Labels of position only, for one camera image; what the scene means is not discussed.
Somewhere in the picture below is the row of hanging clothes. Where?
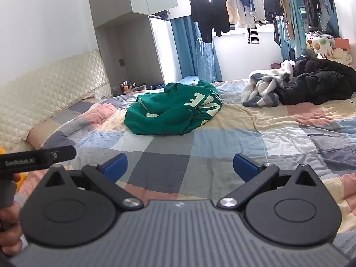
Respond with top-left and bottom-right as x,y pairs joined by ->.
189,0 -> 342,62

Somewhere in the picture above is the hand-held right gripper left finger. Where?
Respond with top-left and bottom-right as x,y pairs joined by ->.
43,153 -> 144,212

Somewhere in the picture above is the blue sheet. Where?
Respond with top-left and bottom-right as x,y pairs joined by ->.
178,75 -> 204,85

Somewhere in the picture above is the cream fluffy blanket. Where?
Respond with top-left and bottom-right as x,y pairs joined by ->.
330,47 -> 354,65

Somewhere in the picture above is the person's left hand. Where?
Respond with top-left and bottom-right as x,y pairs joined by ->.
0,174 -> 25,256

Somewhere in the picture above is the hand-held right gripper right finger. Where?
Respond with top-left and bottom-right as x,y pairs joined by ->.
217,153 -> 321,211

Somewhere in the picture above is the white wardrobe cabinet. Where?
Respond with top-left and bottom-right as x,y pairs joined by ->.
86,0 -> 184,89

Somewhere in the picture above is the black puffer jacket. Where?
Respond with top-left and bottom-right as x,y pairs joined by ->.
274,58 -> 356,105

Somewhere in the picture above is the group of toiletry bottles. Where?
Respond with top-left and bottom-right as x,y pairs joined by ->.
119,81 -> 137,95

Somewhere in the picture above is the person's grey trouser leg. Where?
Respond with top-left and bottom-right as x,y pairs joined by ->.
332,229 -> 356,262

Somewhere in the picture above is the light blue ribbed cloth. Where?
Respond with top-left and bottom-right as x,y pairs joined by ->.
195,37 -> 223,83

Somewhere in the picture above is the polka dot bag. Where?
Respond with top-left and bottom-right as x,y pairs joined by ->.
306,33 -> 336,59

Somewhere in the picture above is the blue curtain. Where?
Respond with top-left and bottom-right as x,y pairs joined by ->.
170,17 -> 201,79

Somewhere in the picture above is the green sweatshirt with pale print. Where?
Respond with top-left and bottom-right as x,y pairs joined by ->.
124,80 -> 223,136

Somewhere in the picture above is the cream quilted headboard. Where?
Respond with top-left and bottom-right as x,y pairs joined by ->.
0,49 -> 113,154

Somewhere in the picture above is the patchwork quilt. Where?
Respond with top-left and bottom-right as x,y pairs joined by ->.
14,79 -> 356,256

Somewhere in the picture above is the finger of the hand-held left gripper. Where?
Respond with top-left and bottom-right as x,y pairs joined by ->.
40,145 -> 77,162

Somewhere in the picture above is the pink box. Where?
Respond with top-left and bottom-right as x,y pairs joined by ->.
334,37 -> 351,50

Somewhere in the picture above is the white and grey fleece garment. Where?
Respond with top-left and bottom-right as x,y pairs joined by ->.
241,60 -> 295,108

